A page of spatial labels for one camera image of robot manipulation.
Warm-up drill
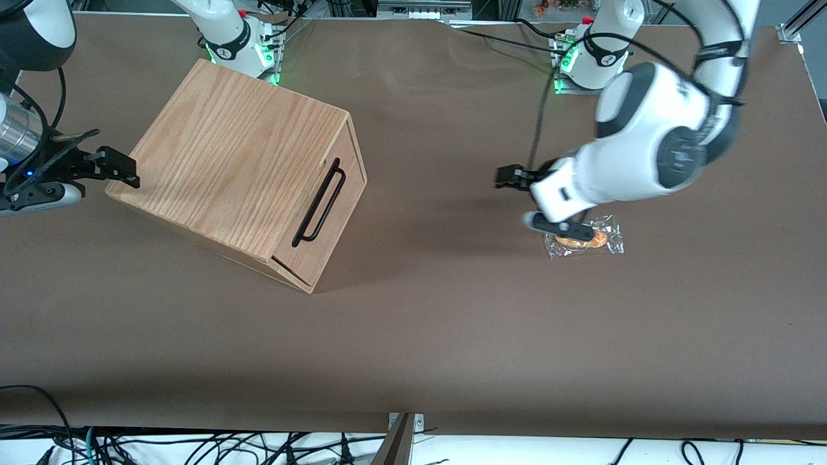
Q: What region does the grey background equipment box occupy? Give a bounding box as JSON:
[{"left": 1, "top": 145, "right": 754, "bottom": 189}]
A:
[{"left": 377, "top": 0, "right": 474, "bottom": 20}]

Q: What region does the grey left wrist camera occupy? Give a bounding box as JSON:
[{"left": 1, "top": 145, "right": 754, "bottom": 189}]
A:
[{"left": 523, "top": 211, "right": 594, "bottom": 242}]

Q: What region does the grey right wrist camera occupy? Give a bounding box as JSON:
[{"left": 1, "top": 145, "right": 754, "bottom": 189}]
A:
[{"left": 0, "top": 183, "right": 85, "bottom": 216}]

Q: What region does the aluminium corner frame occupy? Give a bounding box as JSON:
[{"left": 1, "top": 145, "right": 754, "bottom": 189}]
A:
[{"left": 777, "top": 0, "right": 827, "bottom": 45}]

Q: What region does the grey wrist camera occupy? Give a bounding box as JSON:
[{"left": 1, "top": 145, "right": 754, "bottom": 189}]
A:
[
  {"left": 523, "top": 211, "right": 594, "bottom": 242},
  {"left": 0, "top": 183, "right": 85, "bottom": 216}
]

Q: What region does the aluminium profile bracket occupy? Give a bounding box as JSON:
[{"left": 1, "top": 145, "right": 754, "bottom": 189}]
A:
[{"left": 372, "top": 412, "right": 424, "bottom": 465}]

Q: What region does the black looped floor cable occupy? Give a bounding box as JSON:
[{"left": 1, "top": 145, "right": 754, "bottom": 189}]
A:
[{"left": 0, "top": 384, "right": 76, "bottom": 454}]

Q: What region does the wooden drawer cabinet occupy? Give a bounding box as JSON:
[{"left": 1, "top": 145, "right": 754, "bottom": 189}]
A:
[{"left": 105, "top": 58, "right": 368, "bottom": 295}]

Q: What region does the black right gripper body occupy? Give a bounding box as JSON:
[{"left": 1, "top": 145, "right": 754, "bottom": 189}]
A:
[{"left": 0, "top": 134, "right": 99, "bottom": 198}]

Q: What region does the black metal drawer handle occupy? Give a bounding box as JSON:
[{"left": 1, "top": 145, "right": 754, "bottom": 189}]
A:
[{"left": 291, "top": 158, "right": 347, "bottom": 249}]

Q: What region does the wooden drawer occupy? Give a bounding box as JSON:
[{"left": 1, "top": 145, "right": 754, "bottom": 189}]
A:
[{"left": 271, "top": 119, "right": 368, "bottom": 295}]

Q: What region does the short black table cable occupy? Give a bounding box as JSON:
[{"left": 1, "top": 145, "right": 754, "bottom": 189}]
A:
[{"left": 514, "top": 17, "right": 571, "bottom": 41}]

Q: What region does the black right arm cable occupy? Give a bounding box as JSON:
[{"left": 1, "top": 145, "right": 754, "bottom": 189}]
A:
[{"left": 50, "top": 67, "right": 68, "bottom": 130}]

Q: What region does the long black table cable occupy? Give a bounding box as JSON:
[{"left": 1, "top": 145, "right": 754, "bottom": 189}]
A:
[{"left": 446, "top": 23, "right": 567, "bottom": 54}]

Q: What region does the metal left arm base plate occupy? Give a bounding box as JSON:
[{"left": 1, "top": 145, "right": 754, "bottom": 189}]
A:
[{"left": 552, "top": 32, "right": 608, "bottom": 96}]

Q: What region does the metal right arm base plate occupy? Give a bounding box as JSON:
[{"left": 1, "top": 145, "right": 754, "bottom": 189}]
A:
[{"left": 257, "top": 16, "right": 286, "bottom": 86}]

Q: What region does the bread in clear wrapper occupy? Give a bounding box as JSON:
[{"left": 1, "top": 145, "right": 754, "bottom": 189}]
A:
[{"left": 544, "top": 216, "right": 625, "bottom": 260}]

